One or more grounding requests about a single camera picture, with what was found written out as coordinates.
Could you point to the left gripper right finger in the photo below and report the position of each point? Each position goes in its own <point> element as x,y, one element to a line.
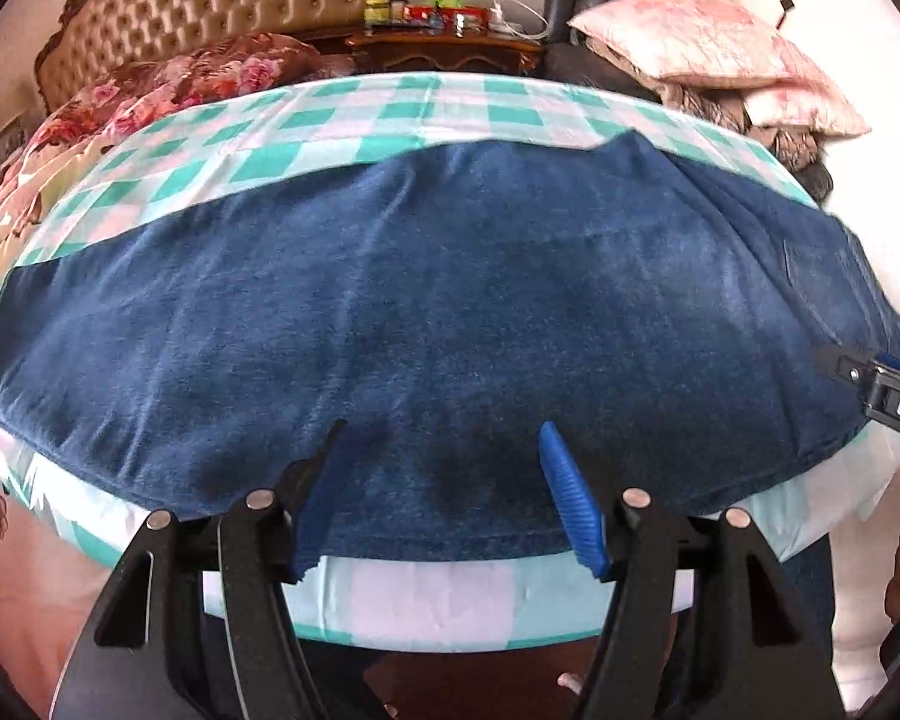
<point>702,621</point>

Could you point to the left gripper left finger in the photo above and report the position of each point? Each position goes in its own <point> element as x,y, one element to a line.
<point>195,610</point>

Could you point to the blue denim jeans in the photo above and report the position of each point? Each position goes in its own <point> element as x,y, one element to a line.
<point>444,304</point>

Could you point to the small pink pillow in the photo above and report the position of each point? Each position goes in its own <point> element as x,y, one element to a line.
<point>818,108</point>

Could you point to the beige plaid blanket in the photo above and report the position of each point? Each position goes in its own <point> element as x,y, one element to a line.
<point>794,147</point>

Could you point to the large pink pillow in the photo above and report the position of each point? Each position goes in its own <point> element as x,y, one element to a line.
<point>708,43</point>

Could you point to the black leather armchair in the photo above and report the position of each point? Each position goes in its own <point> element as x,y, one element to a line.
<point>815,179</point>

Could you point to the red floral bed quilt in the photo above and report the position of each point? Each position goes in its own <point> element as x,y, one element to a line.
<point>106,112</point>

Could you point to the dark wooden nightstand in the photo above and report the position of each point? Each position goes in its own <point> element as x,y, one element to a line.
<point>395,50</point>

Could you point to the yellow jar on nightstand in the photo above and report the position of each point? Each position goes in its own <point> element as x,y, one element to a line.
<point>377,13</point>

